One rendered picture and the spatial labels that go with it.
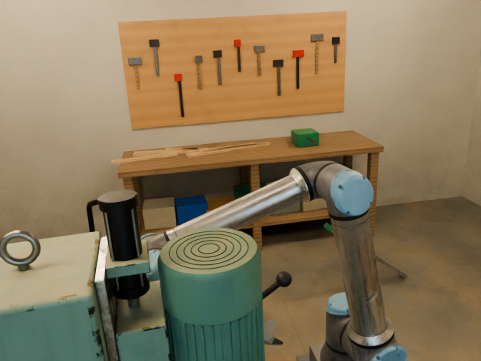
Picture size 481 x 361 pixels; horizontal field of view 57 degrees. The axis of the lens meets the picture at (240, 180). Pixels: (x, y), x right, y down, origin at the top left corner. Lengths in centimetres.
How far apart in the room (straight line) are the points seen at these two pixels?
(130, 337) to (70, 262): 15
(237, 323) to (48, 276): 30
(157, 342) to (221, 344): 10
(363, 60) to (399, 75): 41
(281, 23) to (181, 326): 357
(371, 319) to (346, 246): 28
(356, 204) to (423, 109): 360
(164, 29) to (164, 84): 46
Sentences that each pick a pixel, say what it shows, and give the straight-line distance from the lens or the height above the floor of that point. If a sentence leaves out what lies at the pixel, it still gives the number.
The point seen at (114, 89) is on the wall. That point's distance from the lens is 404.
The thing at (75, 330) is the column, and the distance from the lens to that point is 69.
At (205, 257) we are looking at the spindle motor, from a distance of 73.
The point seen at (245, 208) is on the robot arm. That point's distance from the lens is 129.
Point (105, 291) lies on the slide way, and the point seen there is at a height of 150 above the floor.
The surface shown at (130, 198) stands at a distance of 69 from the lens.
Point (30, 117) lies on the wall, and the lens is 420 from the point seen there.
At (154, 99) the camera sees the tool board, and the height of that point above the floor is 130.
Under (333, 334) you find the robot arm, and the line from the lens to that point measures 172.
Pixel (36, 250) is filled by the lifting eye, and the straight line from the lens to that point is 75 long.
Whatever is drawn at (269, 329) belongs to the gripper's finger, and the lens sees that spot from 111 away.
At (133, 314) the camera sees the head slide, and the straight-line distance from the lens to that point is 78.
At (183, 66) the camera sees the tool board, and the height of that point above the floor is 156.
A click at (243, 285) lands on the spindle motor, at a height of 147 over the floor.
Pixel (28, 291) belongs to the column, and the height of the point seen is 152.
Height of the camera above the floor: 186
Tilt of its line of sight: 19 degrees down
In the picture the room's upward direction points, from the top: 3 degrees counter-clockwise
